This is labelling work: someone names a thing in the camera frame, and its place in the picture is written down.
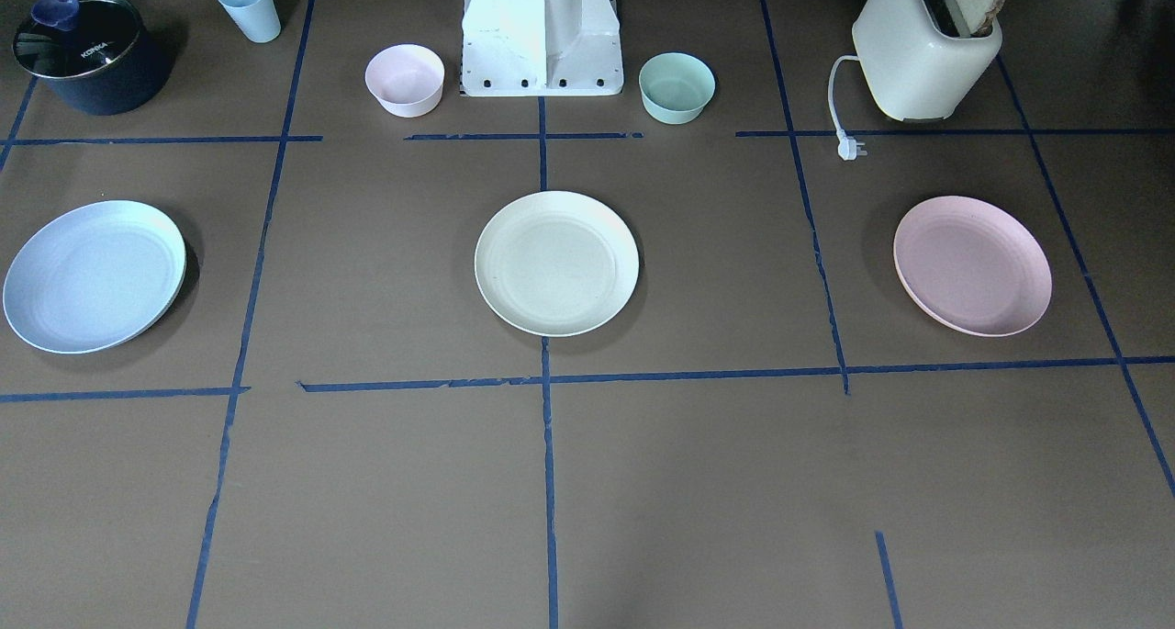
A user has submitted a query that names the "pink plate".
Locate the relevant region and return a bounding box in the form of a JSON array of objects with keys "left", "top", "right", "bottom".
[{"left": 892, "top": 198, "right": 1054, "bottom": 339}]

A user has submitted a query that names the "blue plate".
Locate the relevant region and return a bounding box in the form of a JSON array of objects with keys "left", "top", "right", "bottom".
[{"left": 4, "top": 199, "right": 187, "bottom": 354}]

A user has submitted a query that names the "cream white plate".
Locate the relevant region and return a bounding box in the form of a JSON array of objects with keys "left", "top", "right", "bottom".
[{"left": 474, "top": 190, "right": 642, "bottom": 337}]

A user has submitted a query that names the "green bowl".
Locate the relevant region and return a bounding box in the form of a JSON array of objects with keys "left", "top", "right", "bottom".
[{"left": 638, "top": 52, "right": 717, "bottom": 123}]

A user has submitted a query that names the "pink bowl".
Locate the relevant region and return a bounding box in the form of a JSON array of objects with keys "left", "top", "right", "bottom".
[{"left": 364, "top": 44, "right": 447, "bottom": 118}]

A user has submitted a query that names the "cream toaster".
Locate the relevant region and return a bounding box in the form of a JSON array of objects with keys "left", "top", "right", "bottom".
[{"left": 852, "top": 0, "right": 1002, "bottom": 121}]

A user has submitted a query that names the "light blue cup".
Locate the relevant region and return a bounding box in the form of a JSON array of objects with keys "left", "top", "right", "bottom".
[{"left": 219, "top": 0, "right": 281, "bottom": 44}]

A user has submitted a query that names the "dark blue saucepan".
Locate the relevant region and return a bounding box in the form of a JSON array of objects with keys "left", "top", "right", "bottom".
[{"left": 11, "top": 0, "right": 172, "bottom": 116}]

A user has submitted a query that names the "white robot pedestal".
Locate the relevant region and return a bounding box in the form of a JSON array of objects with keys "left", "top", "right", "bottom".
[{"left": 459, "top": 0, "right": 625, "bottom": 98}]

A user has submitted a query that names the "white toaster power cord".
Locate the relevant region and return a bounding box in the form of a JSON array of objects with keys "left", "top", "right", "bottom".
[{"left": 828, "top": 55, "right": 868, "bottom": 162}]

